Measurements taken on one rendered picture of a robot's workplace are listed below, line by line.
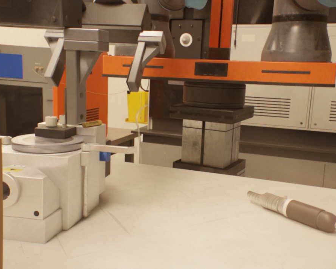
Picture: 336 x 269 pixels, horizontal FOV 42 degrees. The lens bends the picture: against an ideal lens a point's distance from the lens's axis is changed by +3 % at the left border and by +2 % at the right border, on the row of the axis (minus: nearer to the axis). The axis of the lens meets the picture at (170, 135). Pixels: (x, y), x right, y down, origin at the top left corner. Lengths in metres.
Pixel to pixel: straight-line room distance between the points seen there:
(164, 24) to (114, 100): 2.58
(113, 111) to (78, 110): 3.15
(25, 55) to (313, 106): 1.26
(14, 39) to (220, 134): 3.27
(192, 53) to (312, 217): 1.66
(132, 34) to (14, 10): 0.28
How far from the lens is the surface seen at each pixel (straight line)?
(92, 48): 0.47
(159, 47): 0.70
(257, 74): 0.98
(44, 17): 0.48
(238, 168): 1.09
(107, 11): 0.75
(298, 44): 0.99
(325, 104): 2.08
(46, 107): 1.84
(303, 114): 2.09
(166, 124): 2.26
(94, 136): 0.61
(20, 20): 0.49
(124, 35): 0.74
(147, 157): 2.23
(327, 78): 0.98
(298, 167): 2.06
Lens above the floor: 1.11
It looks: 10 degrees down
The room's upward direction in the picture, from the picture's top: 2 degrees clockwise
